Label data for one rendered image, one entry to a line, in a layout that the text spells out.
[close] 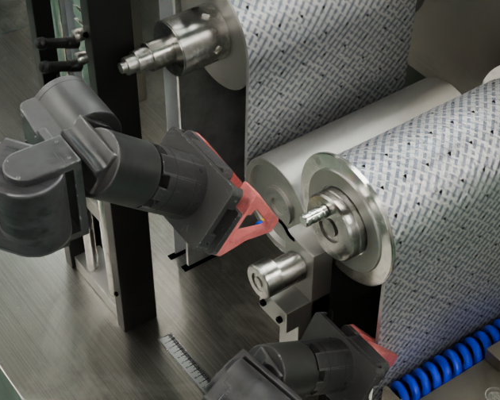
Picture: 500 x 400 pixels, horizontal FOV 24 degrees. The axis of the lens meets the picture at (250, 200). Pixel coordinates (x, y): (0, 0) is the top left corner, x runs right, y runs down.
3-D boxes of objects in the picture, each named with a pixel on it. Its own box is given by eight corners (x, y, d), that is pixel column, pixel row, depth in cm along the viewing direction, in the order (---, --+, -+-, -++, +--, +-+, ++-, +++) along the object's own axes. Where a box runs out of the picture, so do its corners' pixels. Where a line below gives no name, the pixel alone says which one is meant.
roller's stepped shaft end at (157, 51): (113, 73, 124) (111, 48, 122) (161, 54, 126) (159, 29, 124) (128, 88, 122) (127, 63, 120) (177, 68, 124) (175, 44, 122)
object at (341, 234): (313, 248, 121) (301, 185, 118) (328, 240, 122) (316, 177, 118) (357, 272, 115) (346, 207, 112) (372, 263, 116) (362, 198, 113)
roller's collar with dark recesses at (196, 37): (154, 59, 128) (151, 10, 124) (199, 40, 131) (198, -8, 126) (186, 87, 124) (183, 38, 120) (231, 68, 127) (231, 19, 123)
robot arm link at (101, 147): (82, 209, 90) (120, 150, 88) (44, 159, 94) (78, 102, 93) (145, 223, 95) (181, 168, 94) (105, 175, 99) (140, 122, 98)
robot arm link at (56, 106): (28, 265, 92) (13, 185, 86) (-31, 182, 99) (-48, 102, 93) (159, 209, 97) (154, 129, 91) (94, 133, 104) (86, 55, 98)
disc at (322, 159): (293, 219, 126) (308, 124, 115) (297, 217, 127) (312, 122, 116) (378, 313, 119) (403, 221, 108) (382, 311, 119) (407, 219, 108)
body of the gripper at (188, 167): (209, 254, 99) (148, 241, 93) (148, 187, 105) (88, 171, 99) (249, 193, 97) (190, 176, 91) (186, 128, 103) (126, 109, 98)
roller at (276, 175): (244, 215, 137) (244, 137, 129) (408, 135, 148) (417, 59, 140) (306, 275, 130) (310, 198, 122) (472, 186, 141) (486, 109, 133)
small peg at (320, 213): (300, 225, 115) (298, 213, 114) (322, 214, 116) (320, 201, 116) (308, 229, 114) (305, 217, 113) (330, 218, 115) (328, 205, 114)
